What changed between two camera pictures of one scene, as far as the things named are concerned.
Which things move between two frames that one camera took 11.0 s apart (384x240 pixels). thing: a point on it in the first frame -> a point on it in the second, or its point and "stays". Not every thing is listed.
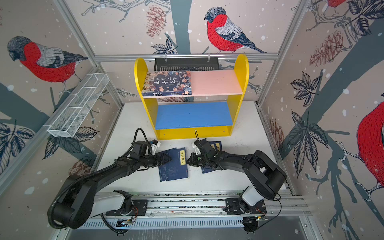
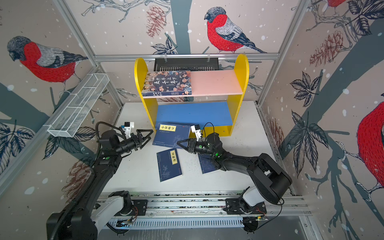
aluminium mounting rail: [212, 203] stays
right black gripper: [194, 161] -> [194, 146]
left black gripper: [162, 159] -> [138, 140]
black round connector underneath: [250, 224] stays
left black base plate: [139, 207] stays
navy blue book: [177, 167] -> [167, 134]
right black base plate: [232, 207] stays
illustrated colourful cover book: [167, 83] stays
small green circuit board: [123, 223] stays
